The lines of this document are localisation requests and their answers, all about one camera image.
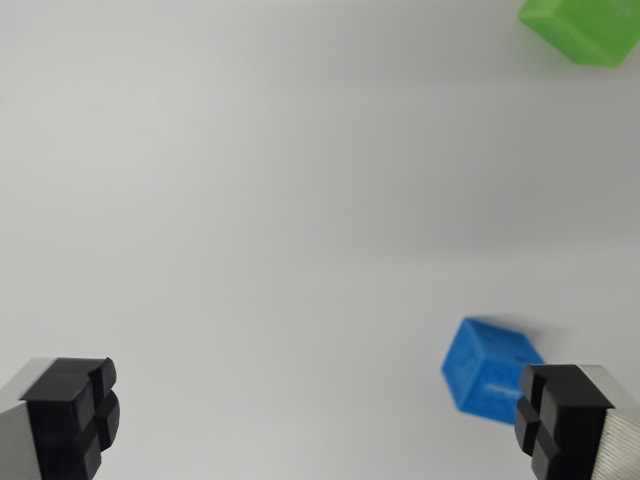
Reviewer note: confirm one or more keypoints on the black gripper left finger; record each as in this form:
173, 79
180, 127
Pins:
55, 415

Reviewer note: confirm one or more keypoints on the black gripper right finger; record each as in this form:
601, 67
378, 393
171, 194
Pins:
575, 425

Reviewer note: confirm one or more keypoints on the blue textured rubber cube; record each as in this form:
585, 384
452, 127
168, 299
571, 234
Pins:
472, 370

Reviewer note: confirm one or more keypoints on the green rubber cube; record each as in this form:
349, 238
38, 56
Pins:
585, 27

